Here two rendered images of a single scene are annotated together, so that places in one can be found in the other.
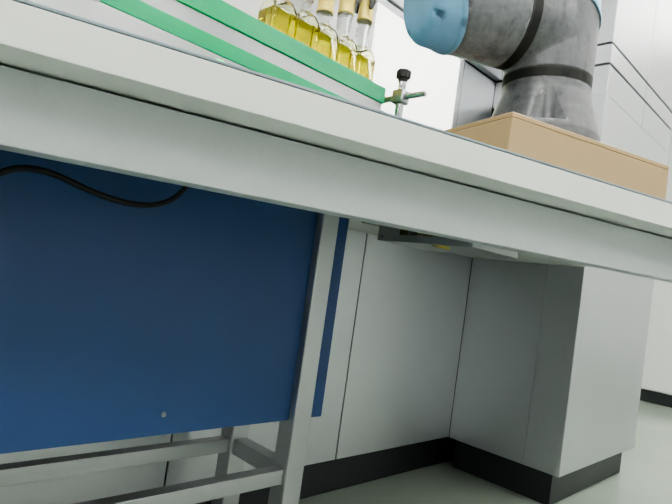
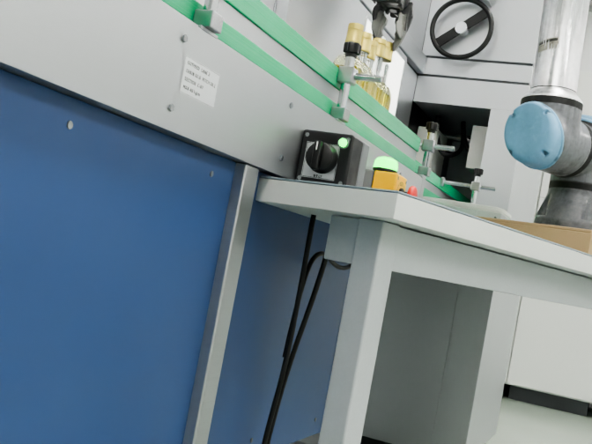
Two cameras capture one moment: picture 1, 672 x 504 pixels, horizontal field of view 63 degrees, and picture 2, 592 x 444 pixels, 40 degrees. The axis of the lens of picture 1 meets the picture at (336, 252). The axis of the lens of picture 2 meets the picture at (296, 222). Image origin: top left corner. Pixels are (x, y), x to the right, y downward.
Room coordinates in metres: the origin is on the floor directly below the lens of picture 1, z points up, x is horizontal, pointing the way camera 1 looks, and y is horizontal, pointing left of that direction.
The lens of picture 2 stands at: (-0.59, 0.89, 0.65)
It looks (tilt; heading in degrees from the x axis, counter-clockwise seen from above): 2 degrees up; 337
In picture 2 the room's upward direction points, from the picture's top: 11 degrees clockwise
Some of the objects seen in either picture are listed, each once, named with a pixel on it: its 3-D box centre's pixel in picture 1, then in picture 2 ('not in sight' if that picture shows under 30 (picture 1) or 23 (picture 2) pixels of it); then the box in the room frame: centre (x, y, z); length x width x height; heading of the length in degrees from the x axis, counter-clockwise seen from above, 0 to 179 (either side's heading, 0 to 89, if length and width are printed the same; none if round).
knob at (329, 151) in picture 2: not in sight; (319, 156); (0.48, 0.43, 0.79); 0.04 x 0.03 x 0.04; 45
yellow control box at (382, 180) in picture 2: not in sight; (381, 194); (0.72, 0.19, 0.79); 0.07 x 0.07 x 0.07; 45
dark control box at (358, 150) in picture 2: not in sight; (332, 164); (0.52, 0.39, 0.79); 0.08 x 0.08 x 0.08; 45
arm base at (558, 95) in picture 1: (542, 117); (574, 210); (0.73, -0.25, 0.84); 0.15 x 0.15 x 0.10
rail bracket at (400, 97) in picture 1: (390, 102); (418, 147); (1.07, -0.07, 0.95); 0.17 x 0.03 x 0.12; 45
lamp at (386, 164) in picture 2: not in sight; (386, 165); (0.72, 0.19, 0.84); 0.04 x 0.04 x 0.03
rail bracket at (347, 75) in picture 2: not in sight; (358, 84); (0.62, 0.33, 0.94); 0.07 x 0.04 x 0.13; 45
